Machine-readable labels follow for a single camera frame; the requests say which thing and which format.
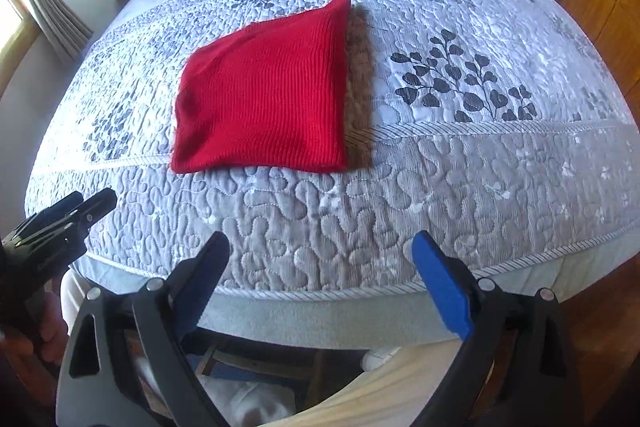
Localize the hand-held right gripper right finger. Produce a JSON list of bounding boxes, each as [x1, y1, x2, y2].
[[411, 230, 584, 427]]

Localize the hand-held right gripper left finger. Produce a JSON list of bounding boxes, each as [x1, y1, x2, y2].
[[56, 231, 232, 427]]

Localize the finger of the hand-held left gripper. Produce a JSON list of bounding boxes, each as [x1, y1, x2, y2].
[[62, 188, 119, 230], [17, 191, 85, 235]]

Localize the red knitted garment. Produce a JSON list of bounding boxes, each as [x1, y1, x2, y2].
[[169, 0, 352, 174]]

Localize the person's left hand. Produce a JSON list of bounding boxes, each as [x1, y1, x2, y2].
[[0, 289, 70, 380]]

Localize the light grey bed sheet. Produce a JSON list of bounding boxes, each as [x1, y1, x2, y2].
[[75, 252, 568, 352]]

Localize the grey quilted leaf-print bedspread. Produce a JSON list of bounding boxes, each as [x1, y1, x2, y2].
[[24, 0, 640, 303]]

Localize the person's white trousers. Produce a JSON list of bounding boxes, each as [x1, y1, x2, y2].
[[59, 267, 503, 427]]

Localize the beige curtain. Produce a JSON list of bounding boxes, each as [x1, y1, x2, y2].
[[14, 0, 95, 64]]

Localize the brown furry cloth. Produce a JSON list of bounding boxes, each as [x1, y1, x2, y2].
[[344, 3, 377, 171]]

